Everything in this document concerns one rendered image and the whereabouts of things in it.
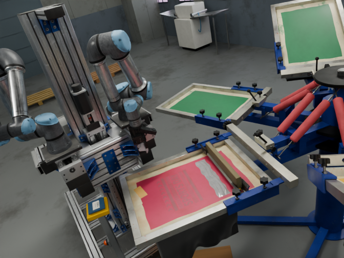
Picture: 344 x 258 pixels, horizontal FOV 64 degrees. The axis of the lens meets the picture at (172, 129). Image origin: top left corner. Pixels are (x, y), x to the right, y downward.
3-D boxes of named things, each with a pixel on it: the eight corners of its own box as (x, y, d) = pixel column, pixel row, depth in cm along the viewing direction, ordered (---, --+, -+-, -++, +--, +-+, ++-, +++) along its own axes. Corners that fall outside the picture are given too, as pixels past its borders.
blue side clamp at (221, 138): (189, 159, 189) (188, 151, 186) (187, 155, 193) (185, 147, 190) (229, 144, 194) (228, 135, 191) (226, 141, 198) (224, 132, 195)
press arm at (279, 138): (263, 154, 169) (262, 148, 166) (257, 150, 174) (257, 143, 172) (287, 145, 172) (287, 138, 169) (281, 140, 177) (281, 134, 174)
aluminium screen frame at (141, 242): (137, 250, 134) (135, 245, 132) (120, 180, 184) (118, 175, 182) (278, 191, 147) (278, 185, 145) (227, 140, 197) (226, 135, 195)
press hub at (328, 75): (326, 253, 210) (343, 90, 143) (291, 216, 244) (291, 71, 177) (369, 232, 216) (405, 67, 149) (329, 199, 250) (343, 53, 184)
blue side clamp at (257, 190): (228, 215, 142) (227, 206, 138) (223, 209, 146) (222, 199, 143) (279, 194, 147) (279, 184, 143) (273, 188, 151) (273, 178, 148)
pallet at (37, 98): (14, 115, 621) (12, 111, 616) (13, 105, 684) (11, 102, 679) (65, 95, 662) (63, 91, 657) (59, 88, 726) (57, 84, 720)
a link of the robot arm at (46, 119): (61, 136, 166) (51, 117, 159) (39, 142, 166) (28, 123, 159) (65, 127, 176) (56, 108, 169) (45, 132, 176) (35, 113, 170)
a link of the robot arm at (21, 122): (28, 50, 154) (39, 134, 143) (9, 55, 154) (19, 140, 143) (16, 39, 142) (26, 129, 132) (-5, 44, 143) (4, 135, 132)
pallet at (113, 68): (92, 85, 689) (91, 81, 684) (83, 79, 750) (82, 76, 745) (132, 69, 733) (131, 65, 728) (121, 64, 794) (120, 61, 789)
